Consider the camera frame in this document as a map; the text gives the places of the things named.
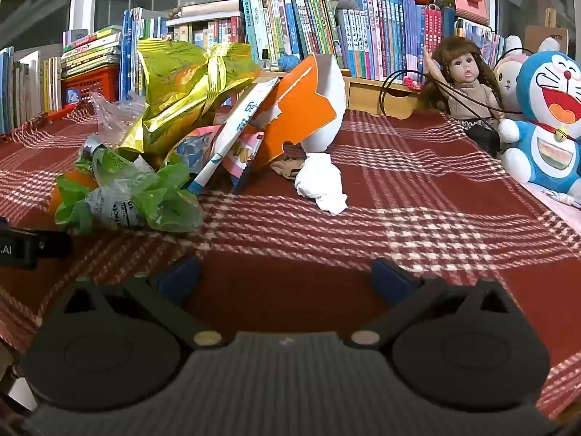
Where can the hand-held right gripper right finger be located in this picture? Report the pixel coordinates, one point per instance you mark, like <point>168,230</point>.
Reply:
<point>390,277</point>

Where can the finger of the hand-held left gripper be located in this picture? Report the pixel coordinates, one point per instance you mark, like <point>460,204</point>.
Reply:
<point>54,243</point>

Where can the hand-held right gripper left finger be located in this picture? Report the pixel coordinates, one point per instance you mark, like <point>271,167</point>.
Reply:
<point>179,277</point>

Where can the colourful torn snack packet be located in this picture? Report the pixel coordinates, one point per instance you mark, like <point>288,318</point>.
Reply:
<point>243,152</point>

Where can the clear plastic bag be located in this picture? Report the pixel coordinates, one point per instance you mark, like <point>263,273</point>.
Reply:
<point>113,113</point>

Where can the brown paper scrap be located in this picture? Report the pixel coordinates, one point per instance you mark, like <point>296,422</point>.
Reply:
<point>286,167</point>

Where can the row of pale worn books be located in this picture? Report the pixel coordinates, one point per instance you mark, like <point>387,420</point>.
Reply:
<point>27,86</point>

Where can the stack of flat picture books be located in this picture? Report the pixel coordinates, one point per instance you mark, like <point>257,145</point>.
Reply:
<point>90,52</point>

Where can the row of blue green books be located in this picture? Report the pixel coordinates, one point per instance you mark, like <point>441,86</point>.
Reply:
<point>218,32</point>

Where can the short row of thin books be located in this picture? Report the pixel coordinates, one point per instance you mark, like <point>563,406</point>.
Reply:
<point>476,34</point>

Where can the red plaid tablecloth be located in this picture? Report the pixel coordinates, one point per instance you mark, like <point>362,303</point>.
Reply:
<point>408,236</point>

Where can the orange plastic packet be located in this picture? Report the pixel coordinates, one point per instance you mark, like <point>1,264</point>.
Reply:
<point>68,181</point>

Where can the green white plastic bag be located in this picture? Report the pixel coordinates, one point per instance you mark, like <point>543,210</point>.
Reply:
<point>150,200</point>

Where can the white crumpled tissue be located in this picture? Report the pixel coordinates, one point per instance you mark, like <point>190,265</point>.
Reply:
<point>320,181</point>

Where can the long blue white carton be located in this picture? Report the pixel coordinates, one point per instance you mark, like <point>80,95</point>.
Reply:
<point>236,127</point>

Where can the red plastic crate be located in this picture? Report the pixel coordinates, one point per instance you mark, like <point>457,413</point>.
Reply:
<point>90,84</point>

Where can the pale pink cloth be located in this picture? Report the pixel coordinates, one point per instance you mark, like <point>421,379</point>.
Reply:
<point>556,213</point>

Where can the wooden drawer organizer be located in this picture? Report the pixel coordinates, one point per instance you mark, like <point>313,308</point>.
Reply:
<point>363,95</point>

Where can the large gold foil wrapper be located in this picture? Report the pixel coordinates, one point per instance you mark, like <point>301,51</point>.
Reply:
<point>181,86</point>

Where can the torn orange white cardboard box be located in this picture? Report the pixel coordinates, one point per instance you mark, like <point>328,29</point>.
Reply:
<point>299,104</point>

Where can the brown haired doll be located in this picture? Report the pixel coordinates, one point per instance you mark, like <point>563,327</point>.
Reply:
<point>467,70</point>

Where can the pink bunny plush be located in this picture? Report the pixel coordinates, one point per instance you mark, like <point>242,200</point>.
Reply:
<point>506,77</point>

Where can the blue yarn ball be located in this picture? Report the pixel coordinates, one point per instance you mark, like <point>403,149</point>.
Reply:
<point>288,61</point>

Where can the long row of colourful paperbacks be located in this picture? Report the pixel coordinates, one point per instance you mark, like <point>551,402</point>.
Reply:
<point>363,36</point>

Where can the blue cat plush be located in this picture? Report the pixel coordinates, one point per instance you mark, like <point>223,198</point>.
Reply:
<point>531,77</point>

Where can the white flat book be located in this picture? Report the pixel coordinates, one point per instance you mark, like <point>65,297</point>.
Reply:
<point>204,20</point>

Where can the beige flat book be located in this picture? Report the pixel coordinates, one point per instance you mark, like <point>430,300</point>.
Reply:
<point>209,9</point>

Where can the grey felt object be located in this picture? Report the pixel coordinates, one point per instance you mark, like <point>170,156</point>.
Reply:
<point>346,7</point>

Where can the brown cardboard box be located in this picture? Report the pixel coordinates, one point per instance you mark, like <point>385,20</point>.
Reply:
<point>544,38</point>

